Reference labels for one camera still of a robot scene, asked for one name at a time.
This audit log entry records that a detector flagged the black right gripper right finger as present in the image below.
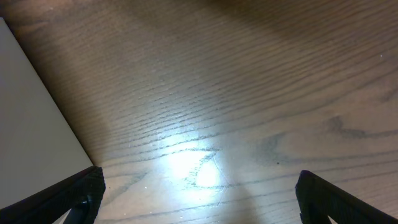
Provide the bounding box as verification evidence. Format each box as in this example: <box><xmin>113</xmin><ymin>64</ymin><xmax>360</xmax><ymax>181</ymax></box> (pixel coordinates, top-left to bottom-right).
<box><xmin>295</xmin><ymin>170</ymin><xmax>397</xmax><ymax>224</ymax></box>

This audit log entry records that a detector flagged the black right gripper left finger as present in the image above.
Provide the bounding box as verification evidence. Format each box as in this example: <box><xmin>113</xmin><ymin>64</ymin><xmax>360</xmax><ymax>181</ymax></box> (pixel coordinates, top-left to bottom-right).
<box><xmin>1</xmin><ymin>166</ymin><xmax>106</xmax><ymax>224</ymax></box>

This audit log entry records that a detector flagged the white cardboard box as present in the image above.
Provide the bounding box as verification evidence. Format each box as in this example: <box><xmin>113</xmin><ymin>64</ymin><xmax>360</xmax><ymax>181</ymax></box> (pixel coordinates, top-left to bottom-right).
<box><xmin>1</xmin><ymin>21</ymin><xmax>92</xmax><ymax>208</ymax></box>

